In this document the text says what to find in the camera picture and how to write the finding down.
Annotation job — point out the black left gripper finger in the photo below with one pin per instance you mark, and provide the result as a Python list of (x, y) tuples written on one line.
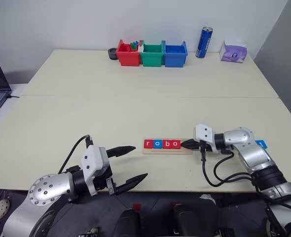
[(122, 151), (132, 183)]

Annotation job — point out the small green brick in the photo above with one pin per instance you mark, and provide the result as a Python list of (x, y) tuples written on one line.
[(134, 47)]

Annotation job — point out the red plastic bin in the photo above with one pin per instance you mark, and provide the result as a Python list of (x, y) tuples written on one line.
[(128, 59)]

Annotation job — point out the green plastic bin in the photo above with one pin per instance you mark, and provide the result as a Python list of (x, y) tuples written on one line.
[(151, 60)]

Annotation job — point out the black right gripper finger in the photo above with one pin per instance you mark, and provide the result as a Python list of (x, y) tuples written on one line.
[(191, 147), (190, 142)]

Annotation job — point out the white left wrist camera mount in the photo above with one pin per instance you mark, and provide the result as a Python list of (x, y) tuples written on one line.
[(92, 158)]

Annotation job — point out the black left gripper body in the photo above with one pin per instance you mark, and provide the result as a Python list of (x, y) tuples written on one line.
[(104, 180)]

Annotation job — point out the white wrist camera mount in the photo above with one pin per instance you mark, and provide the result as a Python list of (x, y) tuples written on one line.
[(204, 133), (92, 158)]

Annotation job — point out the small white plastic piece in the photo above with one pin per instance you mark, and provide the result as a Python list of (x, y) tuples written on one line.
[(140, 49)]

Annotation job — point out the red letter o tile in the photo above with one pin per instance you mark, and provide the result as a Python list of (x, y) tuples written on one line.
[(176, 144)]

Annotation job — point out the wooden letter tray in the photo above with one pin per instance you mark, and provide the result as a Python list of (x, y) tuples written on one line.
[(165, 151)]

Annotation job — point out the dark rounded shape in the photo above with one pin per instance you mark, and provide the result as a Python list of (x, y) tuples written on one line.
[(190, 219), (128, 223)]

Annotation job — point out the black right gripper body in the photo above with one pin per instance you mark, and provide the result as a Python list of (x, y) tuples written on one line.
[(204, 146)]

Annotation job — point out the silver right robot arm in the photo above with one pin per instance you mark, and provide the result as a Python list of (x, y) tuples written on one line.
[(254, 153)]

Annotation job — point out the blue letter block o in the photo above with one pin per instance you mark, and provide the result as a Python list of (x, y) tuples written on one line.
[(157, 144)]

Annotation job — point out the blue letter tile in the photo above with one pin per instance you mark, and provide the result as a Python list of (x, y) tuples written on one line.
[(261, 144)]

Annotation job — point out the blue plastic bin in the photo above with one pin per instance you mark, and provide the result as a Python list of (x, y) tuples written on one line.
[(173, 60)]

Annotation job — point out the red letter r tile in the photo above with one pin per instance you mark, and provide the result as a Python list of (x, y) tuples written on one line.
[(148, 144)]

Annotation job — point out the white perforated shoe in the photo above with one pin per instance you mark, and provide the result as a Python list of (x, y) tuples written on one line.
[(0, 209)]

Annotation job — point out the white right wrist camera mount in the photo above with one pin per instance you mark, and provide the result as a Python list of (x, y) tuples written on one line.
[(204, 133)]

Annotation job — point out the small red square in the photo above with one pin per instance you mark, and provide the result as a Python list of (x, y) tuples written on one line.
[(175, 204), (136, 207)]

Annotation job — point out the purple tissue box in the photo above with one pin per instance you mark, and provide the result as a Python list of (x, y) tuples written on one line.
[(233, 53)]

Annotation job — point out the small blue brick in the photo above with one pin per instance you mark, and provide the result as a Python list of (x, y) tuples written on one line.
[(135, 43)]

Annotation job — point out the blue drink can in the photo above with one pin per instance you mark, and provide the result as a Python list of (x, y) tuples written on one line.
[(204, 42)]

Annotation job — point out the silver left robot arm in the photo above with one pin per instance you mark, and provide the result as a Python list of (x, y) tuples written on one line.
[(44, 192)]

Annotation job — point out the red letter b tile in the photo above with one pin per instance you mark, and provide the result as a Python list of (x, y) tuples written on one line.
[(167, 144)]

